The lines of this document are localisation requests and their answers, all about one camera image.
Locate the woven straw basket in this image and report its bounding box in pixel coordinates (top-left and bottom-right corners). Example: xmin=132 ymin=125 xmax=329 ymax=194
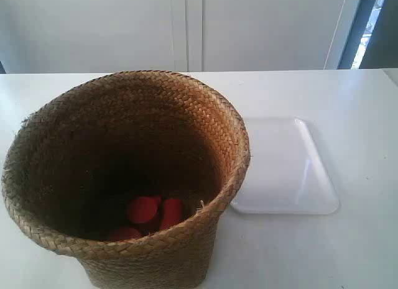
xmin=1 ymin=71 xmax=251 ymax=288

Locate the white plastic tray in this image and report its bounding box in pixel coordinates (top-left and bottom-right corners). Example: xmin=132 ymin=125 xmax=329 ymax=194
xmin=231 ymin=117 xmax=340 ymax=215

